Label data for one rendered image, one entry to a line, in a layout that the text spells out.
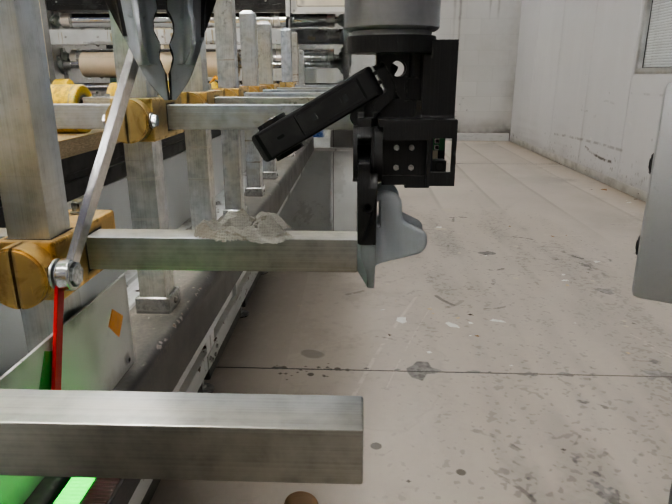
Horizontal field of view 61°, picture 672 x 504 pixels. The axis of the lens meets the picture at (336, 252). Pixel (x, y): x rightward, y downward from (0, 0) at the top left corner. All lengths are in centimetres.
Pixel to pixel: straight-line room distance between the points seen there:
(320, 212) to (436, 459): 185
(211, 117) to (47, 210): 30
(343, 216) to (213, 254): 258
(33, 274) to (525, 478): 139
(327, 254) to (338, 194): 256
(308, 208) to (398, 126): 276
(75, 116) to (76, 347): 36
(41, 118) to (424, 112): 30
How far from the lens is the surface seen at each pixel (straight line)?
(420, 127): 46
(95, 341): 58
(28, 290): 50
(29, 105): 50
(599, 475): 174
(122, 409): 30
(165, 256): 53
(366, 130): 46
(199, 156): 98
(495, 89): 951
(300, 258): 50
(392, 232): 49
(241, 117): 74
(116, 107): 50
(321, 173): 316
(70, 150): 101
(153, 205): 74
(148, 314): 78
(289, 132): 48
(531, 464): 172
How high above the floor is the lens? 100
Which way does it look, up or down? 17 degrees down
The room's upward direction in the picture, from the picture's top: straight up
